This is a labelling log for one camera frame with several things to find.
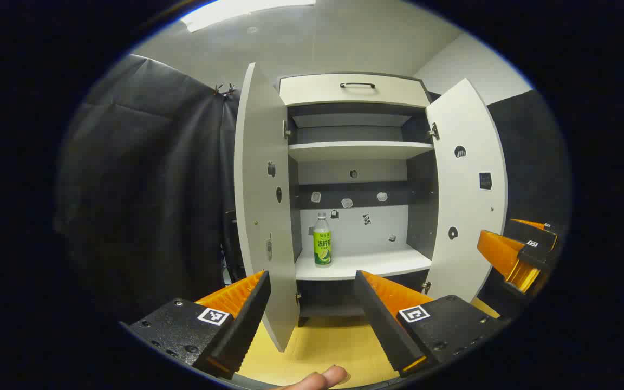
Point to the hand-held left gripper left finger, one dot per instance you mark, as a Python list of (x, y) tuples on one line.
[(247, 319)]

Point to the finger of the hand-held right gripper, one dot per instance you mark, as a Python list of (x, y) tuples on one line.
[(499, 252), (539, 233)]

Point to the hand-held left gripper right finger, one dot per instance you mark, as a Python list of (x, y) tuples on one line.
[(382, 325)]

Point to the white cabinet door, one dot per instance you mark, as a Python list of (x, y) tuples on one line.
[(260, 206), (466, 206)]

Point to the round brown coaster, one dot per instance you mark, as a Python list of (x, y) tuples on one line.
[(348, 377)]

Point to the grey white cabinet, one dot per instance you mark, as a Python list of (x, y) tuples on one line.
[(420, 206)]

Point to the green label plastic bottle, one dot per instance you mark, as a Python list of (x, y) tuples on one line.
[(322, 249)]

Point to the white cabinet shelf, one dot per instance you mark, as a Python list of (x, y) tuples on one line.
[(366, 262), (355, 150)]

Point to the white cabinet drawer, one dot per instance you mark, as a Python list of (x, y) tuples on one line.
[(312, 91)]

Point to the black backdrop cloth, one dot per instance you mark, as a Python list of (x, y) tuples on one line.
[(144, 189)]

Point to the black cloth clip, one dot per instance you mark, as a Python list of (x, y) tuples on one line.
[(219, 89), (231, 88)]

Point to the ceiling light panel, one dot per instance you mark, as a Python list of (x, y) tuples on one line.
[(236, 12)]

